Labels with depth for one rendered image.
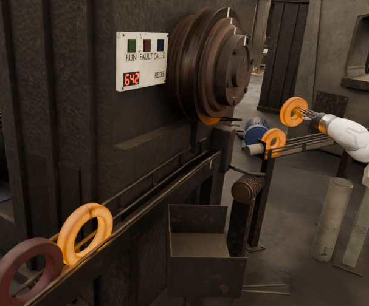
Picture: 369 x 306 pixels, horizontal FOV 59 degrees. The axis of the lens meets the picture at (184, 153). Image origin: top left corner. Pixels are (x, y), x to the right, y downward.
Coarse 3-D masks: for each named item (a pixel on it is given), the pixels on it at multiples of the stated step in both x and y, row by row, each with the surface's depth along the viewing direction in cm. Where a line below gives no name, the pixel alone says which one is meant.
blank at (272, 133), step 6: (270, 132) 177; (276, 132) 178; (282, 132) 180; (264, 138) 178; (270, 138) 178; (282, 138) 182; (270, 144) 180; (276, 144) 184; (282, 144) 184; (276, 150) 183
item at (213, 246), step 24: (168, 216) 101; (192, 216) 111; (216, 216) 111; (168, 240) 95; (192, 240) 110; (216, 240) 111; (168, 264) 90; (192, 264) 86; (216, 264) 86; (240, 264) 87; (168, 288) 88; (192, 288) 89; (216, 288) 89; (240, 288) 90
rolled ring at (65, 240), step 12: (96, 204) 93; (72, 216) 87; (84, 216) 87; (96, 216) 92; (108, 216) 96; (72, 228) 85; (108, 228) 98; (60, 240) 85; (72, 240) 86; (96, 240) 98; (72, 252) 87; (84, 252) 95; (72, 264) 88
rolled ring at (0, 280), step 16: (32, 240) 77; (48, 240) 80; (16, 256) 72; (32, 256) 76; (48, 256) 82; (0, 272) 71; (48, 272) 84; (0, 288) 71; (32, 288) 82; (0, 304) 72; (16, 304) 76
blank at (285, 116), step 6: (288, 102) 161; (294, 102) 161; (300, 102) 163; (282, 108) 163; (288, 108) 161; (306, 108) 166; (282, 114) 163; (288, 114) 163; (282, 120) 165; (288, 120) 165; (294, 120) 167; (300, 120) 168
